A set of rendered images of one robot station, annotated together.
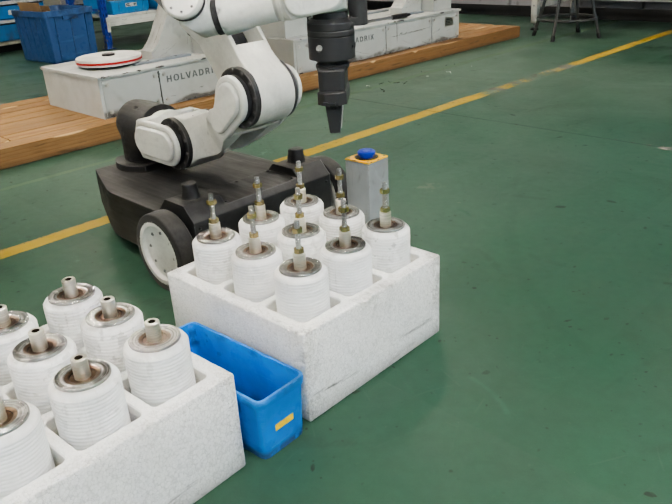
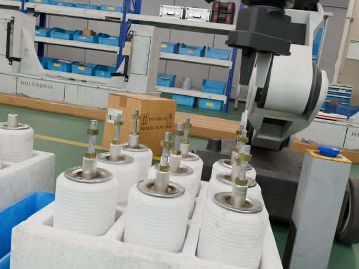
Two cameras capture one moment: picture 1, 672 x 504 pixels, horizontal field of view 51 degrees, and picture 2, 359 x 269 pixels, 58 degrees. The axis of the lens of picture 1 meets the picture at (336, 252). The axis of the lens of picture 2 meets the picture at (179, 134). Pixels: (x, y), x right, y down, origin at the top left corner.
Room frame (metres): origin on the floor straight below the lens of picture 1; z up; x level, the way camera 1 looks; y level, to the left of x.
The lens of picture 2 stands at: (0.92, -0.41, 0.42)
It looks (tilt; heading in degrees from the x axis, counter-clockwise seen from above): 10 degrees down; 53
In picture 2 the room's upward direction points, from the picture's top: 8 degrees clockwise
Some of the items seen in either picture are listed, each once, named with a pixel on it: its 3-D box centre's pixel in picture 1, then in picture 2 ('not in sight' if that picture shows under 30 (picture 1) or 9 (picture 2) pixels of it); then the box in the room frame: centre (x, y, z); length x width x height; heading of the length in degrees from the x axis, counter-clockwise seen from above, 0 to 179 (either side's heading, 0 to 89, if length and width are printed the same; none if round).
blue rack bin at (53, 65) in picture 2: not in sight; (64, 65); (2.65, 5.58, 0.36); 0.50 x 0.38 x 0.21; 44
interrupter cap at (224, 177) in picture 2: (341, 212); (235, 180); (1.36, -0.02, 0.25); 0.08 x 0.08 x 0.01
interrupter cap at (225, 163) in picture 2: (301, 201); (235, 165); (1.44, 0.07, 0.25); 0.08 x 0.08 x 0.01
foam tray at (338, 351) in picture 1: (306, 302); (163, 247); (1.28, 0.07, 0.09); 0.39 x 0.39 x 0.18; 46
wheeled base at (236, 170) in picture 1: (194, 168); (262, 150); (1.93, 0.39, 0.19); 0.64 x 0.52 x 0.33; 44
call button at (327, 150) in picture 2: (366, 154); (328, 152); (1.54, -0.08, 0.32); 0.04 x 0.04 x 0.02
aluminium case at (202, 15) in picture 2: not in sight; (198, 17); (4.20, 3.94, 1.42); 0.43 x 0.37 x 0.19; 47
